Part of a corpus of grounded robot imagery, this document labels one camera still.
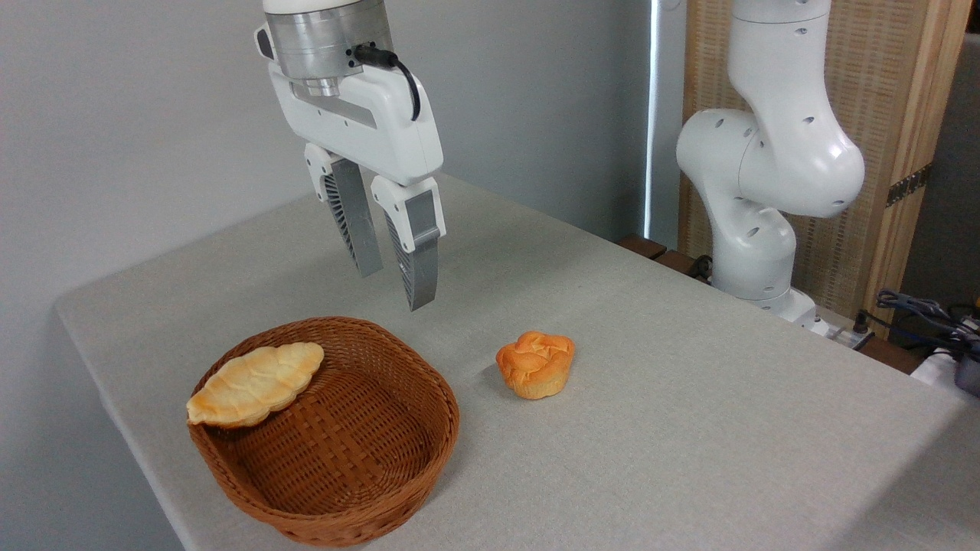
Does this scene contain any round orange muffin bread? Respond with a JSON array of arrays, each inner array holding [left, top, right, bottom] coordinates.
[[495, 331, 577, 401]]

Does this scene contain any long leaf-shaped bread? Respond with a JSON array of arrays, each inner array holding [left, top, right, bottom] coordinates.
[[186, 341, 325, 429]]

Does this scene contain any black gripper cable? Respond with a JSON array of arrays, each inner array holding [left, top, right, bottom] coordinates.
[[352, 44, 423, 122]]

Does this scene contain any black metal hinge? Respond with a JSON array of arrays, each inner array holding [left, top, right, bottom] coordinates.
[[886, 164, 933, 208]]

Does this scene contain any grey tablecloth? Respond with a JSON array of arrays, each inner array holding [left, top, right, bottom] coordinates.
[[54, 170, 980, 551]]

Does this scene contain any brown wicker basket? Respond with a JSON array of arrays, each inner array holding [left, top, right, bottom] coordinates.
[[187, 316, 461, 548]]

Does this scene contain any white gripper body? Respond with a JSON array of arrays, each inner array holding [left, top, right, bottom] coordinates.
[[255, 23, 446, 187]]

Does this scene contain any bundle of dark cables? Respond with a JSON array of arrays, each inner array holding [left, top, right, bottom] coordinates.
[[875, 289, 980, 354]]

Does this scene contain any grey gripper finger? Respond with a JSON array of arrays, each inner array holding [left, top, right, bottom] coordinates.
[[371, 176, 447, 312], [304, 142, 384, 279]]

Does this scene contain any dark grey box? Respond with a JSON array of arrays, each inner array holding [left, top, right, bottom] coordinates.
[[953, 348, 980, 398]]

